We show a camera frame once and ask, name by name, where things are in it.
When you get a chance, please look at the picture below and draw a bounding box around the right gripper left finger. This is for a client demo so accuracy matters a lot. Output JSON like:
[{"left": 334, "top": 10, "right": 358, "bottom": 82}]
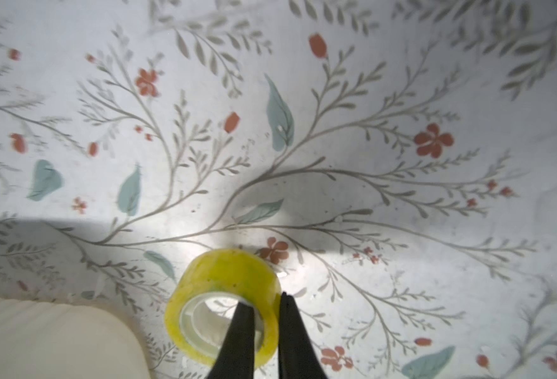
[{"left": 207, "top": 303, "right": 256, "bottom": 379}]

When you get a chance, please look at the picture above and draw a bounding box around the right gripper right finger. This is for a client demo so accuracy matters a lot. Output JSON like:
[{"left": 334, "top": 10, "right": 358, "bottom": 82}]
[{"left": 278, "top": 292, "right": 327, "bottom": 379}]

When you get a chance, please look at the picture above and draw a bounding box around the yellow transparent tape roll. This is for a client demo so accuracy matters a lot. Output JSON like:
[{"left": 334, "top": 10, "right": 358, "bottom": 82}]
[{"left": 164, "top": 250, "right": 282, "bottom": 368}]

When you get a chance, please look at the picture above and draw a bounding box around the white plastic storage box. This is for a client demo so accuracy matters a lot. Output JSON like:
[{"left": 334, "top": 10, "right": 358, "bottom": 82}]
[{"left": 0, "top": 298, "right": 150, "bottom": 378}]

